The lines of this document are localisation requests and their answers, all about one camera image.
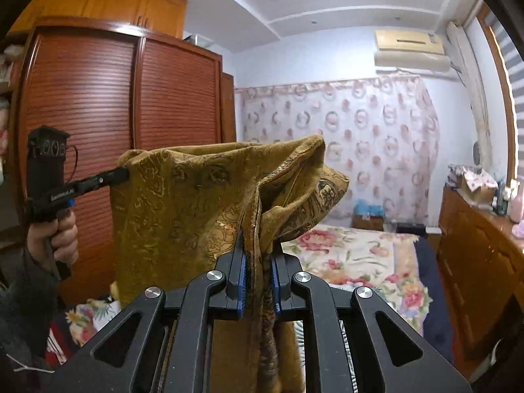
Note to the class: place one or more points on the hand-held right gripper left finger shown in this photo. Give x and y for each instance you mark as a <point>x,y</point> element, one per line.
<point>240,286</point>

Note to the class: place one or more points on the yellow floral cloth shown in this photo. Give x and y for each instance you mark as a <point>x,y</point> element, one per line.
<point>90,319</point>

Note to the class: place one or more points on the navy blue bedsheet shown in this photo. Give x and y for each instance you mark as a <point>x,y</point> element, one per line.
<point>434,319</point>

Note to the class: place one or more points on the pink circle print curtain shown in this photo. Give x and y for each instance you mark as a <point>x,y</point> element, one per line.
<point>368,131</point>

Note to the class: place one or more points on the beige window curtain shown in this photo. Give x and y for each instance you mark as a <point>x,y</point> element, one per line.
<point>470,90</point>

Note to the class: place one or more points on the person's left hand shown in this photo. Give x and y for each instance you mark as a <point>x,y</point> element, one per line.
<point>39,241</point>

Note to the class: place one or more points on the reddish wooden louvered wardrobe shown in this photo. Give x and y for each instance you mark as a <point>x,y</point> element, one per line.
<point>82,98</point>

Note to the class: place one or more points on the beige air conditioner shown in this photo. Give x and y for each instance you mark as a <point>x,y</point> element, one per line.
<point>409,49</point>

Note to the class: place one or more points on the red white striped cloth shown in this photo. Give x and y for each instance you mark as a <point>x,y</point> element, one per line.
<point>59,348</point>

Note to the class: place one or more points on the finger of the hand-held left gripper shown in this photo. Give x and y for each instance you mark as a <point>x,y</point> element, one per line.
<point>102,177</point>

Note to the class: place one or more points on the person's left forearm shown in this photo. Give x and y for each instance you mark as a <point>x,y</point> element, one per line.
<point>24,315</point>

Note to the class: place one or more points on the pink bottle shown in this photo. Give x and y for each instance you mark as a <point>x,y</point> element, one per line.
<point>516,202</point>

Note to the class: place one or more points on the blue box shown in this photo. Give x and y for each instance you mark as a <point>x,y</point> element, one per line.
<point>368,213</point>

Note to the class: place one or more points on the floral blanket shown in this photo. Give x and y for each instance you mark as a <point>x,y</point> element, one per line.
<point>352,262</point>

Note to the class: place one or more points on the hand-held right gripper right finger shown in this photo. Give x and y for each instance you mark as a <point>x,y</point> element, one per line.
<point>276,290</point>

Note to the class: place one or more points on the brown gold patterned shirt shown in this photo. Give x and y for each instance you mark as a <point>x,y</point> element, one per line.
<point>180,221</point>

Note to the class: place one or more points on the striped window blind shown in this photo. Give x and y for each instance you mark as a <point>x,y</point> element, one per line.
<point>509,69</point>

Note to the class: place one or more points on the wooden dresser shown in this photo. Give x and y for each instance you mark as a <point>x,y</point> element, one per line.
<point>475,262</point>

